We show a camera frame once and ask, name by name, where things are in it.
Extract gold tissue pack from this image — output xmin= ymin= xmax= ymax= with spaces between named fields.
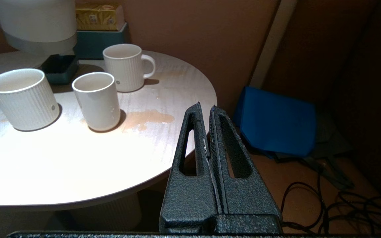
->
xmin=75 ymin=3 xmax=125 ymax=31

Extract small blue rectangular tray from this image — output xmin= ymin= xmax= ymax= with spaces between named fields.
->
xmin=41 ymin=54 xmax=79 ymax=85

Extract blue fabric bag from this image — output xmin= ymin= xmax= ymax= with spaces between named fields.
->
xmin=233 ymin=87 xmax=317 ymax=158

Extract white electric kettle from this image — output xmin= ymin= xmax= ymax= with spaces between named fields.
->
xmin=0 ymin=0 xmax=78 ymax=56

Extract blue-grey tissue box holder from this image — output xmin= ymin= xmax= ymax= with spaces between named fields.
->
xmin=73 ymin=22 xmax=130 ymax=60

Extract tall smooth white cup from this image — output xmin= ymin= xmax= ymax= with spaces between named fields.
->
xmin=72 ymin=72 xmax=121 ymax=132

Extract wide ribbed white cup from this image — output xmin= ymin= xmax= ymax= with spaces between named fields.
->
xmin=0 ymin=68 xmax=60 ymax=132

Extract white ribbed mug with handle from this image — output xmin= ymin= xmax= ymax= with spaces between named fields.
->
xmin=103 ymin=44 xmax=156 ymax=93

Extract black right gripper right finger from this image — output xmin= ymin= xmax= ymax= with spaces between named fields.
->
xmin=209 ymin=106 xmax=282 ymax=234

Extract grey fabric bag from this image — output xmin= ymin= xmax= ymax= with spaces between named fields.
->
xmin=273 ymin=109 xmax=355 ymax=190

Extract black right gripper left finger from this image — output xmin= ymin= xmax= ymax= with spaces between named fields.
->
xmin=159 ymin=102 xmax=218 ymax=234

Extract black floor cables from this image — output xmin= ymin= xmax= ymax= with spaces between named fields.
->
xmin=280 ymin=165 xmax=381 ymax=235

